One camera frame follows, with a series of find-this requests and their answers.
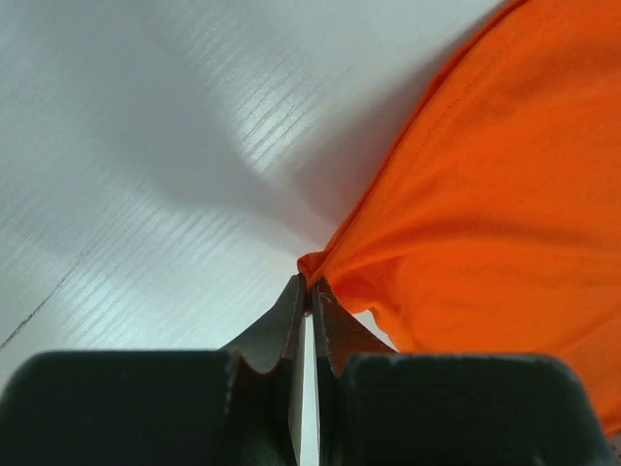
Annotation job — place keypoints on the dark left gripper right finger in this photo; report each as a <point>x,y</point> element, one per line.
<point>381,407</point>

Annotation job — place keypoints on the orange t shirt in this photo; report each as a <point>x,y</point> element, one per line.
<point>493,225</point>

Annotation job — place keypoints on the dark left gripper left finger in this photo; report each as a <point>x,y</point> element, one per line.
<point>229,406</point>

